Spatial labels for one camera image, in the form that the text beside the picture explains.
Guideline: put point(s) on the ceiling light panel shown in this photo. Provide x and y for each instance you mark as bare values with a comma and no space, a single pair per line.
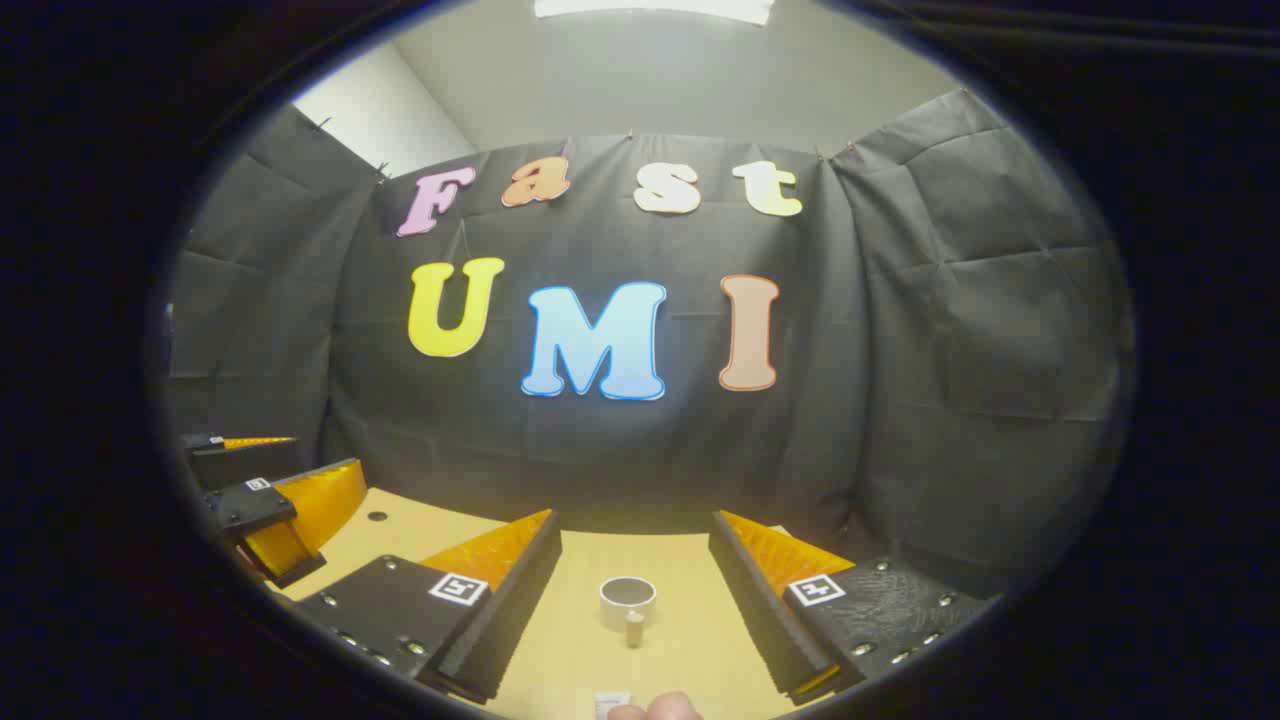
650,8

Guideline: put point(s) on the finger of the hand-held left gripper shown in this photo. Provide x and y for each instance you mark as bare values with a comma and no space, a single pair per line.
260,510
240,462

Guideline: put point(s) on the white toothpaste tube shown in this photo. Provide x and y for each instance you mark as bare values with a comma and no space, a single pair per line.
612,703

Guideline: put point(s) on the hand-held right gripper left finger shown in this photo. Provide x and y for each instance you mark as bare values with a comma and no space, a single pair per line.
510,610

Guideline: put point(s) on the light wooden desktop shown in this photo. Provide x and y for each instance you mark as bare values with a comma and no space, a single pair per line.
580,570

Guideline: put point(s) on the black backdrop cloth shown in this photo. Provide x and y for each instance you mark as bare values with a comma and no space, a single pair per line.
900,350

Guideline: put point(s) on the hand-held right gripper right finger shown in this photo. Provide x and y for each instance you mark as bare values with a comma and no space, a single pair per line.
760,610

